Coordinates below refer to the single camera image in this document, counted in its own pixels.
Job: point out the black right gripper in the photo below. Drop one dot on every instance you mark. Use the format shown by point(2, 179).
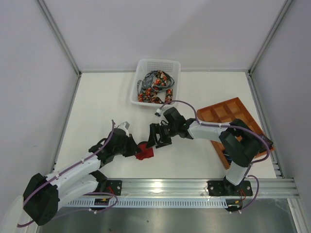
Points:
point(160, 134)

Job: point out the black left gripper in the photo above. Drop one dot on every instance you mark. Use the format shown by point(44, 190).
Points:
point(129, 145)

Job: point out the red necktie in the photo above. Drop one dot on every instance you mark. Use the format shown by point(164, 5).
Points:
point(145, 152)

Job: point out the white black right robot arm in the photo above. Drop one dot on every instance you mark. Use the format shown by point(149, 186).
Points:
point(239, 141)

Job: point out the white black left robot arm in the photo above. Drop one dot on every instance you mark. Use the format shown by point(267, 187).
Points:
point(45, 195)

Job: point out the floral patterned necktie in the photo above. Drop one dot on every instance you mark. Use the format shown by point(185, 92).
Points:
point(161, 90)

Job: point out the grey patterned necktie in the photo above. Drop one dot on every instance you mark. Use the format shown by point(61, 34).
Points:
point(146, 83)

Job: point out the white plastic perforated basket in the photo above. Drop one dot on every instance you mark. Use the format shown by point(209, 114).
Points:
point(145, 66)

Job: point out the orange compartment tray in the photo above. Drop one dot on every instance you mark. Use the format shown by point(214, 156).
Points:
point(226, 112)

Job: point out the blue striped rolled tie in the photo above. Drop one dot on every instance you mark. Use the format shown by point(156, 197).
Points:
point(228, 158)

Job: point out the dark dotted rolled tie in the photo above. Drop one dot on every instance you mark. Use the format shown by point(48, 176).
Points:
point(268, 142)

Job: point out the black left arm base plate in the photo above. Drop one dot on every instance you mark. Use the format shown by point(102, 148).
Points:
point(110, 186)

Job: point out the white slotted cable duct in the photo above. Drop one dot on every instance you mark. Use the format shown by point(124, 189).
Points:
point(148, 203)

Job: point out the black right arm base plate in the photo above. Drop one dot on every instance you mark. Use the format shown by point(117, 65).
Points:
point(220, 188)

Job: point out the aluminium front rail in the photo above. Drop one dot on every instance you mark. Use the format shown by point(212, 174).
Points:
point(196, 188)

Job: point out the aluminium left frame post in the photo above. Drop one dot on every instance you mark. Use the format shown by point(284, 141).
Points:
point(58, 35)

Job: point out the aluminium frame post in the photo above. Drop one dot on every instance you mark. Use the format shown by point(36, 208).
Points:
point(272, 32)
point(58, 35)

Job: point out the aluminium right frame post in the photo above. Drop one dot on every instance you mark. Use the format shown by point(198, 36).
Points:
point(272, 32)

